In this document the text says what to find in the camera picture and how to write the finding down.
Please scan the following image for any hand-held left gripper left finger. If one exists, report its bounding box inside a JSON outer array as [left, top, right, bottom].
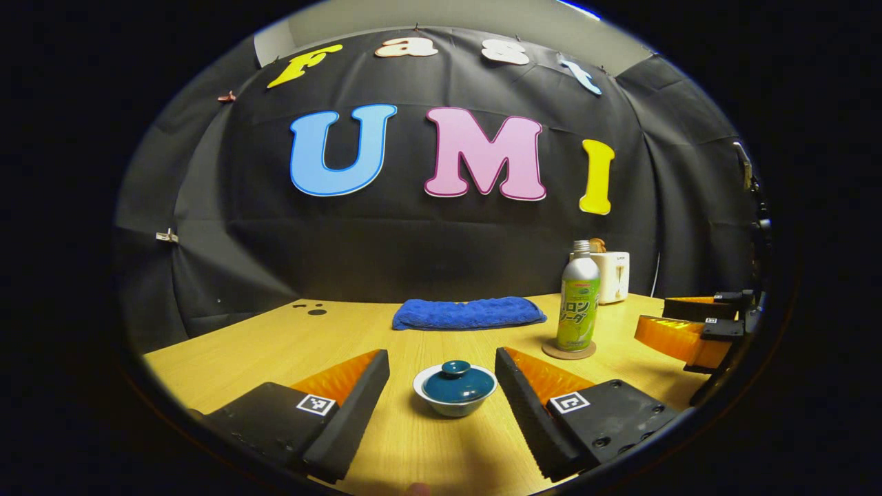
[[203, 349, 391, 484]]

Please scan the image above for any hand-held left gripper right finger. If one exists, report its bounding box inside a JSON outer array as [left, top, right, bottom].
[[495, 347, 683, 483]]

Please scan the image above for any brown round coaster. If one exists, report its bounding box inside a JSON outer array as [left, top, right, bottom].
[[542, 340, 597, 360]]

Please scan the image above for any white teacup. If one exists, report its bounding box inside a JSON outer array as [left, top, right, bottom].
[[413, 363, 498, 418]]

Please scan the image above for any teal teacup lid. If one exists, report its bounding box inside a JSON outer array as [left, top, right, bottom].
[[422, 360, 495, 404]]

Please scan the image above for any silver green label water bottle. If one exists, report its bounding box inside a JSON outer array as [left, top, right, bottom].
[[556, 240, 601, 353]]

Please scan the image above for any white toaster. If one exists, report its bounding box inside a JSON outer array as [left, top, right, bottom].
[[589, 251, 630, 305]]

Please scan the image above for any blue towel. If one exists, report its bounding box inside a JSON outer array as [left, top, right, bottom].
[[392, 296, 548, 331]]

